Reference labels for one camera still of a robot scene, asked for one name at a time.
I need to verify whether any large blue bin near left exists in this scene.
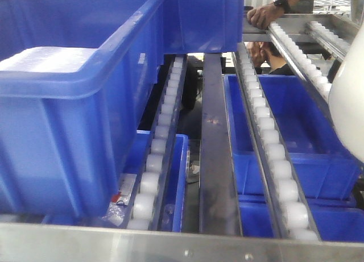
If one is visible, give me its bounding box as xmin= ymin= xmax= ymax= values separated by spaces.
xmin=1 ymin=0 xmax=164 ymax=217

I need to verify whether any blue bin below right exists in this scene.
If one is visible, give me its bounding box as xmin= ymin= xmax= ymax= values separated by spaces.
xmin=224 ymin=74 xmax=361 ymax=203

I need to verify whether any person's hand on rail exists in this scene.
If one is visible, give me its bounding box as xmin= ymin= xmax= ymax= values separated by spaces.
xmin=247 ymin=2 xmax=285 ymax=30

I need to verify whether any white roller track middle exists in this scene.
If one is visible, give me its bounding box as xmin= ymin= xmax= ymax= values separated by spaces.
xmin=233 ymin=43 xmax=321 ymax=241

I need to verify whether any white roller track left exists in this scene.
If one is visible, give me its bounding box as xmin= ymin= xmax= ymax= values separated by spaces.
xmin=123 ymin=55 xmax=187 ymax=230

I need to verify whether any blue bin below left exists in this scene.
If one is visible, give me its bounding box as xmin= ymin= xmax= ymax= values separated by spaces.
xmin=42 ymin=131 xmax=189 ymax=232

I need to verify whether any blue bin below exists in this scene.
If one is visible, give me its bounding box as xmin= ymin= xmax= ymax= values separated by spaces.
xmin=224 ymin=74 xmax=361 ymax=203
xmin=42 ymin=131 xmax=189 ymax=232

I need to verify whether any steel centre beam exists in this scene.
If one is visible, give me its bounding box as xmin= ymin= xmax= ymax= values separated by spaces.
xmin=199 ymin=53 xmax=242 ymax=236

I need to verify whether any black wristwatch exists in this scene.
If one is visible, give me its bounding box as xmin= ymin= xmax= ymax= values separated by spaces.
xmin=273 ymin=0 xmax=291 ymax=14

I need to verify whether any person's head below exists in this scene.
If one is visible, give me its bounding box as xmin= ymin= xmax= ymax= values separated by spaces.
xmin=246 ymin=41 xmax=292 ymax=76

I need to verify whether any white roller track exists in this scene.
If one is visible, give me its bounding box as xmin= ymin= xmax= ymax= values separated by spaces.
xmin=268 ymin=22 xmax=332 ymax=103
xmin=123 ymin=55 xmax=187 ymax=230
xmin=233 ymin=43 xmax=321 ymax=241

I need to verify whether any white roller track right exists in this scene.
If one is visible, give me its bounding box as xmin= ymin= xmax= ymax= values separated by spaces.
xmin=268 ymin=22 xmax=332 ymax=103

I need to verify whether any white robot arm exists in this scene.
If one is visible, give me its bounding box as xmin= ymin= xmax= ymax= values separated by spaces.
xmin=328 ymin=0 xmax=363 ymax=162

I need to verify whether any blue bin rear centre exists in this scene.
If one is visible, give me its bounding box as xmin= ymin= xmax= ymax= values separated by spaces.
xmin=163 ymin=0 xmax=244 ymax=54

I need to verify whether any steel front rail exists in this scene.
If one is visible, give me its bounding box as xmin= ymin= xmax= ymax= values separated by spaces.
xmin=1 ymin=215 xmax=363 ymax=261

